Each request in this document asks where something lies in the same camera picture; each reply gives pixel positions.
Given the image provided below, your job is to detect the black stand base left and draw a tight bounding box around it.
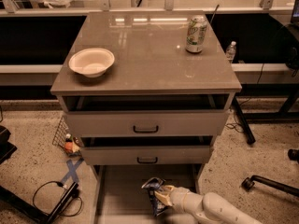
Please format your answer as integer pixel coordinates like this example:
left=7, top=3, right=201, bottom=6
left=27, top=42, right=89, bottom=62
left=0, top=181, right=80, bottom=224

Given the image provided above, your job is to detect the blue tape cross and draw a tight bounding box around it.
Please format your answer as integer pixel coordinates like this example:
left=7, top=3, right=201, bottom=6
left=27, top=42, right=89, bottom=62
left=61, top=158, right=83, bottom=184

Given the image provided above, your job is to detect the black cable on floor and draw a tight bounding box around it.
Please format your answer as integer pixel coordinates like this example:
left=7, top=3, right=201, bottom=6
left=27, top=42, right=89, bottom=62
left=32, top=180, right=84, bottom=217

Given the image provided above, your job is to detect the clear water bottle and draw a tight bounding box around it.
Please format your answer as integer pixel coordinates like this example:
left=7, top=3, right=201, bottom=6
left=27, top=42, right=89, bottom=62
left=225, top=41, right=236, bottom=63

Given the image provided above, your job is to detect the white paper bowl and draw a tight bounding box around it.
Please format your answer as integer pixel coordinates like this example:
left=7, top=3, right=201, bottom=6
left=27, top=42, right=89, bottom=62
left=68, top=48, right=115, bottom=77

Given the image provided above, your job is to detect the black table leg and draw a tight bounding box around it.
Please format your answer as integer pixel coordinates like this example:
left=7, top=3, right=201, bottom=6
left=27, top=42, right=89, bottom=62
left=233, top=97, right=255, bottom=145

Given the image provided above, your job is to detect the orange bottle in basket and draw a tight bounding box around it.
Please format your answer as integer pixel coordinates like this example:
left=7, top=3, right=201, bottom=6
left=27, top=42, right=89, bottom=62
left=64, top=133, right=73, bottom=153

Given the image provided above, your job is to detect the open bottom drawer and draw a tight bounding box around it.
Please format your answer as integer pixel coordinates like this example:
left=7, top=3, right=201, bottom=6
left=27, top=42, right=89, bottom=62
left=92, top=164, right=204, bottom=224

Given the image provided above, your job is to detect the grey drawer cabinet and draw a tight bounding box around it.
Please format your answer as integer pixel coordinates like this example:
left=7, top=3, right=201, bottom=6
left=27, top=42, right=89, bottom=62
left=51, top=11, right=241, bottom=222

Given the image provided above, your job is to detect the middle drawer with black handle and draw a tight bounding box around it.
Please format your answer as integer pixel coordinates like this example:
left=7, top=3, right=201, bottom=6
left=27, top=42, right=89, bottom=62
left=80, top=146, right=211, bottom=165

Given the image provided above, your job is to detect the black chair leg with caster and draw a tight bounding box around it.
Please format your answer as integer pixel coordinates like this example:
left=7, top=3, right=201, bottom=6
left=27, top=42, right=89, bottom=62
left=241, top=175, right=299, bottom=197

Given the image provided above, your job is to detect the drawer with black handle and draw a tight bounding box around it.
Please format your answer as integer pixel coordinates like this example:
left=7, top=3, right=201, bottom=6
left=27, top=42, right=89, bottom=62
left=64, top=111, right=228, bottom=137
left=80, top=146, right=211, bottom=165

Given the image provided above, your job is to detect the green soda can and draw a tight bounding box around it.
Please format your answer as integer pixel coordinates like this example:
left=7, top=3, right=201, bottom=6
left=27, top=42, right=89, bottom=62
left=186, top=15, right=207, bottom=53

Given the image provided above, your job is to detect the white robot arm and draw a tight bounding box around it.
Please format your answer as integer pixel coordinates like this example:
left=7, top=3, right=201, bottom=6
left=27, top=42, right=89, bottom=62
left=154, top=185, right=263, bottom=224

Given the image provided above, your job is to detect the top drawer with black handle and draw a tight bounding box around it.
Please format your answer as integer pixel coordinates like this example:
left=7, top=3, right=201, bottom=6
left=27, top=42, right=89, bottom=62
left=64, top=111, right=228, bottom=137

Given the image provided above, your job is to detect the wire mesh basket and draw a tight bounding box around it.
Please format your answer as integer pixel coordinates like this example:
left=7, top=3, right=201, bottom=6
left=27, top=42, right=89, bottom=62
left=52, top=117, right=80, bottom=157

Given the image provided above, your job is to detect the blue chip bag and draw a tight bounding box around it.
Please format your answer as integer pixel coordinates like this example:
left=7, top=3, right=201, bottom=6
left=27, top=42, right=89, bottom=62
left=142, top=177, right=167, bottom=217

